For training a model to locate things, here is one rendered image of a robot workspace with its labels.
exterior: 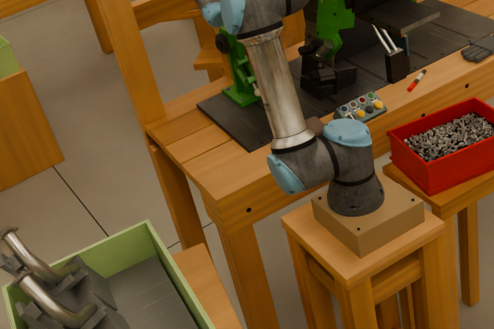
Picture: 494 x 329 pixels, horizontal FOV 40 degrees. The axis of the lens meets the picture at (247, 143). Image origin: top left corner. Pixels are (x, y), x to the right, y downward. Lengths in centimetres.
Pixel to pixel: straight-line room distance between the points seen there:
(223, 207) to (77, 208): 186
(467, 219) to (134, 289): 119
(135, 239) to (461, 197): 93
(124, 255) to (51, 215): 191
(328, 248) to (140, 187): 206
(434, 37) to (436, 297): 104
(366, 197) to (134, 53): 101
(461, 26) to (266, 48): 123
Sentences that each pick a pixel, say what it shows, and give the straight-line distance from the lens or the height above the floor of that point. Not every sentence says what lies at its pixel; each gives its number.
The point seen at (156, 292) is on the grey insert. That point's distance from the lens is 185.
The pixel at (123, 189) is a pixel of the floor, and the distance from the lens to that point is 379.
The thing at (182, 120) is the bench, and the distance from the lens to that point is 245.
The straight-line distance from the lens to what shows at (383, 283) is 188.
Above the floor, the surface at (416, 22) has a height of 113.
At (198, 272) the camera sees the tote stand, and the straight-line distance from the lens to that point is 195.
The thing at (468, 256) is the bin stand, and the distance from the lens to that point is 261.
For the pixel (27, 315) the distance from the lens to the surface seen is 152.
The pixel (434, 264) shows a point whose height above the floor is 72.
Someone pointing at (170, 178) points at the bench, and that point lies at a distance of 264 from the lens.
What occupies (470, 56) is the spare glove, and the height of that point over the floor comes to 92.
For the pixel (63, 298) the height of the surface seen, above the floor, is 96.
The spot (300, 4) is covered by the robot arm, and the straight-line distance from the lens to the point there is 164.
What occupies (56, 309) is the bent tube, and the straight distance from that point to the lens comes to 153.
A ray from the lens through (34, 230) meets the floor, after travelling 377.
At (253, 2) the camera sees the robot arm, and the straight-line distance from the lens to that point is 159.
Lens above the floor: 210
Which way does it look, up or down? 33 degrees down
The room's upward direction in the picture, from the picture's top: 14 degrees counter-clockwise
